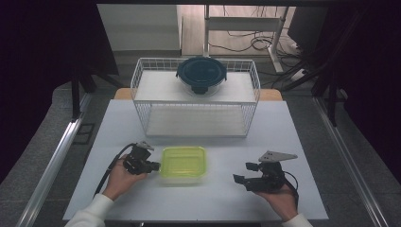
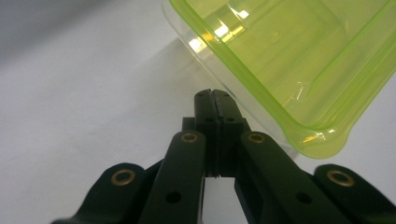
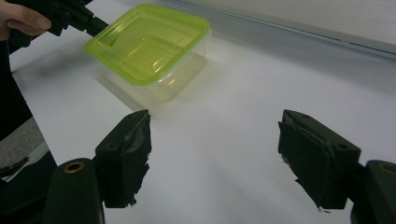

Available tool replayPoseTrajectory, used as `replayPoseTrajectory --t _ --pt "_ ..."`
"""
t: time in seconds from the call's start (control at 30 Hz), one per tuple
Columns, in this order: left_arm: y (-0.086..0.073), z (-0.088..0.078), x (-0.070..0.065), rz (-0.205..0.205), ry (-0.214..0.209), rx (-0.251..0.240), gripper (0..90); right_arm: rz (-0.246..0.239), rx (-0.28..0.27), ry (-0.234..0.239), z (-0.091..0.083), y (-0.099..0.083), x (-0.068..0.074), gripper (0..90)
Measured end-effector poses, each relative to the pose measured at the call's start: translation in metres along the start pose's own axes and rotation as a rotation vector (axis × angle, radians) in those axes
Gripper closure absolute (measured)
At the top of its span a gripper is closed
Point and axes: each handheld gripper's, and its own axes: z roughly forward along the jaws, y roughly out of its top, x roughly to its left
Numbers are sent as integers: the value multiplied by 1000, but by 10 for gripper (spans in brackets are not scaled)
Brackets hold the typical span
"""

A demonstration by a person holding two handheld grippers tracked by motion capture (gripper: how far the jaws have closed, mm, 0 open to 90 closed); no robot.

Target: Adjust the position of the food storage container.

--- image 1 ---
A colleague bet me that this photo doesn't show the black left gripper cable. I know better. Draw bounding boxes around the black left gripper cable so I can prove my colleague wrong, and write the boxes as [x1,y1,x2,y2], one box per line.
[93,142,137,197]

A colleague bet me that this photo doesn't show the white wire rack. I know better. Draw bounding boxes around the white wire rack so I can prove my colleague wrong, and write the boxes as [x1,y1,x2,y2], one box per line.
[130,57,262,138]

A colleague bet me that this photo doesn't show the black curtain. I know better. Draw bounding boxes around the black curtain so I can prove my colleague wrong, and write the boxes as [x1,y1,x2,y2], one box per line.
[325,0,401,178]
[0,0,120,184]

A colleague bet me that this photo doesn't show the white metal desk frame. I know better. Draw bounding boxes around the white metal desk frame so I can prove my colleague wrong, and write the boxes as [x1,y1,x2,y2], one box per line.
[202,4,290,74]

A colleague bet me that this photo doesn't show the white cabinet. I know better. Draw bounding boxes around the white cabinet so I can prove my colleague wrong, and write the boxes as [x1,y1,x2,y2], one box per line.
[96,4,184,53]

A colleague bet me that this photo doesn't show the black floor cables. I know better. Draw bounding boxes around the black floor cables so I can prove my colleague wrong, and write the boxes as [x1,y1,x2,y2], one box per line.
[207,5,299,55]

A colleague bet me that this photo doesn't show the black tripod stand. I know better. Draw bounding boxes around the black tripod stand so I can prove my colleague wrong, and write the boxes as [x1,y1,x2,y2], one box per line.
[69,61,125,123]
[273,9,353,128]

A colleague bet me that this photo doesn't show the person's right hand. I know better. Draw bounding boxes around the person's right hand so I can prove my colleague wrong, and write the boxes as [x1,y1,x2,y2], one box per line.
[255,183,300,222]

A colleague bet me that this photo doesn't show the aluminium rail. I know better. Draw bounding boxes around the aluminium rail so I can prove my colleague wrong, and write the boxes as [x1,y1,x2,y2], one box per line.
[311,96,390,227]
[14,92,93,227]

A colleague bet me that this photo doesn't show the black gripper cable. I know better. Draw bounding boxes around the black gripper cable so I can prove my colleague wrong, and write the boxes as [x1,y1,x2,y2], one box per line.
[93,142,137,197]
[282,170,301,210]

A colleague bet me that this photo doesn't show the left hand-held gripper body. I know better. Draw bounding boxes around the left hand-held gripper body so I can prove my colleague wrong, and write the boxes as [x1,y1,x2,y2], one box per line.
[122,141,156,176]

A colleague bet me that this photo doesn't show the person's left hand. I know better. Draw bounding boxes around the person's left hand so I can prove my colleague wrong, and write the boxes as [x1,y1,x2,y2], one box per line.
[101,153,149,201]

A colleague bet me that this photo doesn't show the green plastic container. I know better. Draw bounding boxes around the green plastic container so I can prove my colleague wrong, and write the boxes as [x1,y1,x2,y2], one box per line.
[158,145,208,186]

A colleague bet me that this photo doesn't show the black bracket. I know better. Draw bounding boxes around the black bracket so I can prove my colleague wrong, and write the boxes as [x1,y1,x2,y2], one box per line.
[73,122,96,147]

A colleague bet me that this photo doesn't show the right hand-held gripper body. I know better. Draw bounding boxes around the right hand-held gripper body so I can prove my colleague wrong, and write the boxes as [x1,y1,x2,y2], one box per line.
[245,149,299,194]

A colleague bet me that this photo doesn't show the round container with blue lid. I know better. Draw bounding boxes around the round container with blue lid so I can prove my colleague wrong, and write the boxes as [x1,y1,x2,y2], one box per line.
[175,55,228,97]

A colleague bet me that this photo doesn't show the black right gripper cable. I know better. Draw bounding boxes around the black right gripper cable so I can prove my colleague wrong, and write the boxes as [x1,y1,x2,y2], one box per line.
[282,170,301,210]

